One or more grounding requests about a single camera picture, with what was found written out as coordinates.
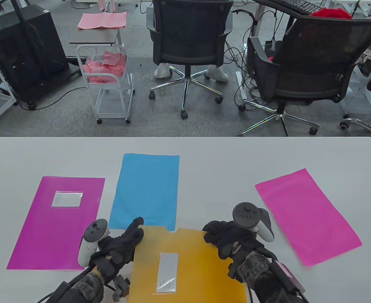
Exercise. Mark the person's left hand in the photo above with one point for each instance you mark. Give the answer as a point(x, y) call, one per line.
point(122, 246)

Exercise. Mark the person's right hand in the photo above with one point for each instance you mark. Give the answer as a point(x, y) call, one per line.
point(229, 236)

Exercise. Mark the grey hand controller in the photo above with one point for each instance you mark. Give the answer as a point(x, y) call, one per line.
point(92, 235)
point(245, 214)

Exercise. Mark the yellow L-shaped folder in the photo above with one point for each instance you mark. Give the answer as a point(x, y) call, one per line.
point(198, 252)

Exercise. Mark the magenta L-shaped folder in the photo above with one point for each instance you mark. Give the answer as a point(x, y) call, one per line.
point(52, 227)

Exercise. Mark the pink cardstock sheet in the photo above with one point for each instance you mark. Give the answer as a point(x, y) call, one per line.
point(305, 214)

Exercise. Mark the person's right forearm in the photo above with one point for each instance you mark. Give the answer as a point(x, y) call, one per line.
point(264, 281)

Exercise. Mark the person's left forearm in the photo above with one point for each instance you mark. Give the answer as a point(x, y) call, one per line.
point(84, 288)

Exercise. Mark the chrome base office chair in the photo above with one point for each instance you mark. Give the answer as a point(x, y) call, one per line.
point(362, 123)

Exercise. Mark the pile of pink crumpled sheets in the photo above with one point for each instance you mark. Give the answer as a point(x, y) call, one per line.
point(105, 69)

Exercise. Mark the black mesh office chair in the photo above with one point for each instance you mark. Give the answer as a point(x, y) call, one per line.
point(188, 28)
point(318, 53)

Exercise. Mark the white rolling cart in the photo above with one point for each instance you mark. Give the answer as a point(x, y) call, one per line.
point(94, 37)

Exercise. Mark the black equipment cabinet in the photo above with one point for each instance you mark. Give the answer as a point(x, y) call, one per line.
point(24, 50)

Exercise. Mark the stack of pink sheets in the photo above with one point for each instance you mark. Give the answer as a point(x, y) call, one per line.
point(101, 20)

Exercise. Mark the black keyboard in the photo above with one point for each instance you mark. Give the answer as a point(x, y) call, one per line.
point(299, 5)

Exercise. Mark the red cloth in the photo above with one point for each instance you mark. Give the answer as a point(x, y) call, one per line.
point(329, 13)

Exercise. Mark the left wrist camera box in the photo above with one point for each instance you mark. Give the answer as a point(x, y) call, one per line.
point(120, 287)

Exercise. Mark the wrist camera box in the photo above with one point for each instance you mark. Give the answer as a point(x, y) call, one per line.
point(120, 287)
point(288, 276)

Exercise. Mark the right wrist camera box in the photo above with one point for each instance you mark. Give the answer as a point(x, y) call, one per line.
point(288, 276)

